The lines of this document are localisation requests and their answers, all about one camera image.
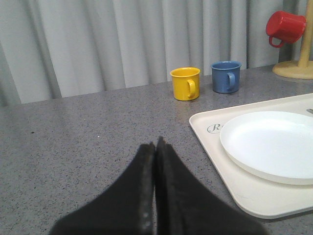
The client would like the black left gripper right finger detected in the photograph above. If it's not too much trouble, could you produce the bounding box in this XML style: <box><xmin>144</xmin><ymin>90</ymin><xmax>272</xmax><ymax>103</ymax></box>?
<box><xmin>155</xmin><ymin>138</ymin><xmax>264</xmax><ymax>235</ymax></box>

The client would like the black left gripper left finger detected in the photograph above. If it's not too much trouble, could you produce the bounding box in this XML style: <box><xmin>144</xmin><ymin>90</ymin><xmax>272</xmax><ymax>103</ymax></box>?
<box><xmin>50</xmin><ymin>143</ymin><xmax>155</xmax><ymax>235</ymax></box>

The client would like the white round plate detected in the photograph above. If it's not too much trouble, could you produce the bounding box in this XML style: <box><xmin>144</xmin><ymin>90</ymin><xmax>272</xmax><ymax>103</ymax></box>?
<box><xmin>220</xmin><ymin>111</ymin><xmax>313</xmax><ymax>185</ymax></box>

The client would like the beige rabbit serving tray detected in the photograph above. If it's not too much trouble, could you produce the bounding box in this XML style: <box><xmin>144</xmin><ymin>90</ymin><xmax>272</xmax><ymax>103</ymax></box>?
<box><xmin>189</xmin><ymin>94</ymin><xmax>313</xmax><ymax>219</ymax></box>

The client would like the yellow enamel mug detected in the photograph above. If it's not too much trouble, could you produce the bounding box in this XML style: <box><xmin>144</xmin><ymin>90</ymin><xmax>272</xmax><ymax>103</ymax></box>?
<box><xmin>170</xmin><ymin>67</ymin><xmax>201</xmax><ymax>101</ymax></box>

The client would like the blue enamel mug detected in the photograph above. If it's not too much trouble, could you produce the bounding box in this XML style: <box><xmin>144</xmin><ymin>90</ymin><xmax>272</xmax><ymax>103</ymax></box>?
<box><xmin>211</xmin><ymin>61</ymin><xmax>242</xmax><ymax>94</ymax></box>

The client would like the grey pleated curtain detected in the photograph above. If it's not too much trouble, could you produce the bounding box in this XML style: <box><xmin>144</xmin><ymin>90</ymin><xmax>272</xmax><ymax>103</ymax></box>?
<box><xmin>0</xmin><ymin>0</ymin><xmax>307</xmax><ymax>107</ymax></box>

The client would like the wooden mug tree stand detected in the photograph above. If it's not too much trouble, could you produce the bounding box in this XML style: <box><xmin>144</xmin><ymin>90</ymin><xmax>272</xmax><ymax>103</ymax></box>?
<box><xmin>272</xmin><ymin>0</ymin><xmax>313</xmax><ymax>79</ymax></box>

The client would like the red enamel mug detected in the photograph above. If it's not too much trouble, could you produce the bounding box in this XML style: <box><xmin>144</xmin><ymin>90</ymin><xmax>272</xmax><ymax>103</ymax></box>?
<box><xmin>266</xmin><ymin>11</ymin><xmax>307</xmax><ymax>48</ymax></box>

